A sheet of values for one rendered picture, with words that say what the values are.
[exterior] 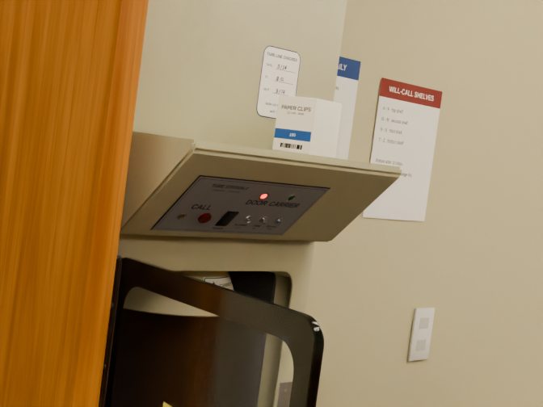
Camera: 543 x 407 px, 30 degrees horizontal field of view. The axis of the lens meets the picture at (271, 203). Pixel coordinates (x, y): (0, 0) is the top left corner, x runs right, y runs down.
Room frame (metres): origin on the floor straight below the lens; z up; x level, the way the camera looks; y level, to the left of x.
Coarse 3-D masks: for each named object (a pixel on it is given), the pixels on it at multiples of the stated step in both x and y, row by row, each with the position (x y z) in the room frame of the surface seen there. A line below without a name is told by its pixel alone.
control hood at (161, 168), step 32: (128, 160) 0.97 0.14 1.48; (160, 160) 0.94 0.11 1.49; (192, 160) 0.92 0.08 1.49; (224, 160) 0.95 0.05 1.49; (256, 160) 0.97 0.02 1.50; (288, 160) 1.01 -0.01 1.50; (320, 160) 1.04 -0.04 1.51; (128, 192) 0.97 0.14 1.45; (160, 192) 0.94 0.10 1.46; (352, 192) 1.12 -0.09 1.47; (128, 224) 0.97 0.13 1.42; (320, 224) 1.15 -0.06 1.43
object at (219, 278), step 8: (184, 272) 1.12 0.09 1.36; (192, 272) 1.13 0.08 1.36; (200, 272) 1.13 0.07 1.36; (208, 272) 1.14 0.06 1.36; (216, 272) 1.15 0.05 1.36; (224, 272) 1.17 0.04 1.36; (208, 280) 1.14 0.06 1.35; (216, 280) 1.15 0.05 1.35; (224, 280) 1.16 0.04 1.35; (232, 288) 1.18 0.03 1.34
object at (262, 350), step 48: (144, 288) 0.93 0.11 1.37; (192, 288) 0.87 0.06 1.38; (144, 336) 0.92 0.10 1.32; (192, 336) 0.86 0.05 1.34; (240, 336) 0.81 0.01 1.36; (288, 336) 0.77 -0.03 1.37; (144, 384) 0.92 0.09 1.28; (192, 384) 0.86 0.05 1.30; (240, 384) 0.81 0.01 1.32; (288, 384) 0.76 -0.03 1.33
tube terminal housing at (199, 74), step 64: (192, 0) 1.05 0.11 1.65; (256, 0) 1.11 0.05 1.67; (320, 0) 1.19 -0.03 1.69; (192, 64) 1.05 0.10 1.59; (256, 64) 1.12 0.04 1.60; (320, 64) 1.20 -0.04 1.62; (192, 128) 1.06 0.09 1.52; (256, 128) 1.13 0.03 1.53; (128, 256) 1.02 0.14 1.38; (192, 256) 1.08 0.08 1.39; (256, 256) 1.15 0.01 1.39
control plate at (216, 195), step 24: (192, 192) 0.97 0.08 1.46; (216, 192) 0.99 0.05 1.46; (240, 192) 1.01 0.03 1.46; (264, 192) 1.03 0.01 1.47; (288, 192) 1.05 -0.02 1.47; (312, 192) 1.08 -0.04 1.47; (168, 216) 0.98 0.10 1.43; (192, 216) 1.01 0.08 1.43; (216, 216) 1.03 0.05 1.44; (240, 216) 1.05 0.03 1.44; (264, 216) 1.07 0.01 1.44; (288, 216) 1.10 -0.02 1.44
